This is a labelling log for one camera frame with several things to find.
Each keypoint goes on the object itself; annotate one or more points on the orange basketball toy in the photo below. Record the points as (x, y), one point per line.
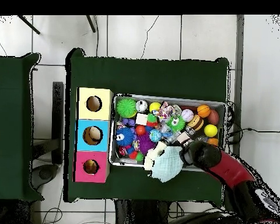
(203, 111)

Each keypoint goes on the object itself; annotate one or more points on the wooden box three holes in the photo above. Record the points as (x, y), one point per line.
(92, 121)

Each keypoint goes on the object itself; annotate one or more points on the pale yellow cloth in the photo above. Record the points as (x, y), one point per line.
(151, 156)

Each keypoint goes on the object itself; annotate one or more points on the mint green cloth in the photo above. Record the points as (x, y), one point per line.
(167, 164)

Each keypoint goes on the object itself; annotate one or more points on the small silver can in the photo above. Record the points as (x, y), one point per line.
(142, 106)

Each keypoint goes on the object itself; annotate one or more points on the plain green spiky ball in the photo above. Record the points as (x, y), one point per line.
(126, 108)

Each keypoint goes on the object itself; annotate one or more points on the dark blue spiky ball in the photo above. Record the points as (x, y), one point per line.
(125, 136)

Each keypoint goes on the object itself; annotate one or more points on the black flat panel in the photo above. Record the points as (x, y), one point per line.
(58, 116)

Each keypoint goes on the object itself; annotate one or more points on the yellow ball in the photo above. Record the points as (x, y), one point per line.
(211, 130)
(155, 107)

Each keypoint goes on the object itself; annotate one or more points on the black tripod leg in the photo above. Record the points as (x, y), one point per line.
(28, 24)
(91, 23)

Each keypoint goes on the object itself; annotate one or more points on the white baseball toy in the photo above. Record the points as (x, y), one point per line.
(187, 115)

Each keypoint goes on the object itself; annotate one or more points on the dark green side table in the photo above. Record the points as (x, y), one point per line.
(18, 116)

